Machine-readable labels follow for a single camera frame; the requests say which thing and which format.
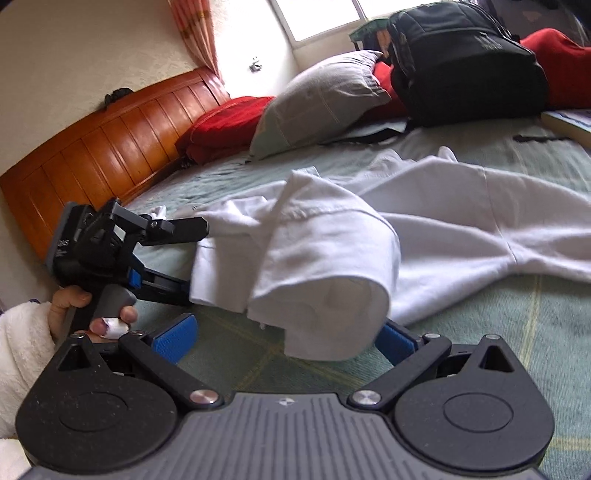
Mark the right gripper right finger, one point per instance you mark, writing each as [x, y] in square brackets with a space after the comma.
[415, 359]

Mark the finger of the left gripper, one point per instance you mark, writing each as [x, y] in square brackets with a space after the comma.
[170, 232]
[149, 285]

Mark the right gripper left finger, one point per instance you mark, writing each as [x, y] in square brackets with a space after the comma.
[153, 357]

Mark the white printed long-sleeve shirt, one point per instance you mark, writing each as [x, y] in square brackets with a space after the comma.
[323, 251]

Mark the clothes rack with garments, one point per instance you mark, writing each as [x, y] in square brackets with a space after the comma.
[525, 17]

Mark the left hand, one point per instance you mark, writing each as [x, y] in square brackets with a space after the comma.
[62, 301]

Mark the wooden headboard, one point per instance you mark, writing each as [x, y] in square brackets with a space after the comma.
[120, 151]

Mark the white fleece left sleeve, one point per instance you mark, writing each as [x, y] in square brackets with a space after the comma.
[26, 348]

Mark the red quilt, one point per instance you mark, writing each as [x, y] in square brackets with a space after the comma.
[228, 129]

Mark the green plaid bed blanket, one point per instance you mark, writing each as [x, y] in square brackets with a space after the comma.
[545, 320]

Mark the dark object on headboard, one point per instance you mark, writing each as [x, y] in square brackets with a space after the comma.
[116, 95]

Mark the grey green pillow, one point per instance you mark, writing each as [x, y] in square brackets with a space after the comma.
[319, 104]

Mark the left orange curtain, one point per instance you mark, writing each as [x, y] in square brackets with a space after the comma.
[194, 22]

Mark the paperback book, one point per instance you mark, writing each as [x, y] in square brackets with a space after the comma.
[574, 124]

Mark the items on window sill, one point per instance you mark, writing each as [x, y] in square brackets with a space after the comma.
[373, 35]

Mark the black backpack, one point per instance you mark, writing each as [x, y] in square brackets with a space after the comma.
[455, 63]

